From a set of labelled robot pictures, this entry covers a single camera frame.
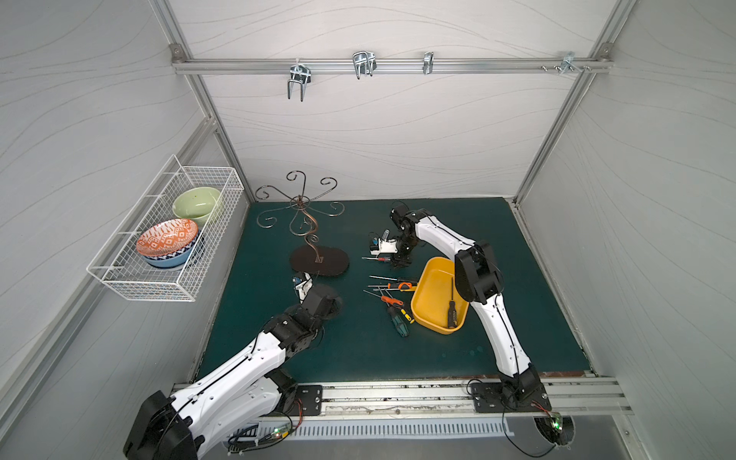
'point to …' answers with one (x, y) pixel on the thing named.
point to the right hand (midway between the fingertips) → (395, 256)
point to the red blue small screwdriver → (380, 259)
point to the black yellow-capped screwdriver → (452, 308)
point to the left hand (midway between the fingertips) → (330, 299)
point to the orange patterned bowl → (167, 238)
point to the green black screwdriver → (400, 323)
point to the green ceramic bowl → (195, 204)
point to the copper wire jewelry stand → (333, 262)
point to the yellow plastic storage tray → (435, 287)
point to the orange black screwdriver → (396, 286)
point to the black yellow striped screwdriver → (407, 316)
